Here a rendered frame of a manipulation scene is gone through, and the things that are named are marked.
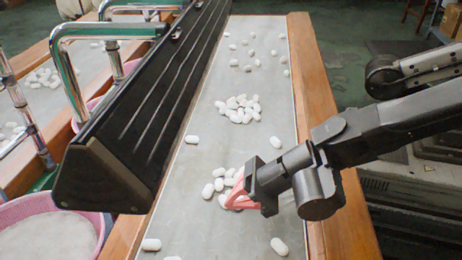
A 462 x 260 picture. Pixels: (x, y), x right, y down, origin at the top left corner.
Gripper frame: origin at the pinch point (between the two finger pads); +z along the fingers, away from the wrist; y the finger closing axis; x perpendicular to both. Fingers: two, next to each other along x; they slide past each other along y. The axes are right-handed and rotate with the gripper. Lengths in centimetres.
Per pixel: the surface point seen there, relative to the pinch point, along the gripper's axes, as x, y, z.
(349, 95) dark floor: 106, -188, -5
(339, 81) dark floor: 103, -213, -2
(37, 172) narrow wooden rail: -28.0, -11.6, 39.1
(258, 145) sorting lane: 6.0, -23.5, -1.5
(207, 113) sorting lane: -4.3, -38.0, 10.0
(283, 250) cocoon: 8.0, 8.0, -6.2
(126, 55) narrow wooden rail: -31, -75, 37
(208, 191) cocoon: -1.9, -4.7, 4.7
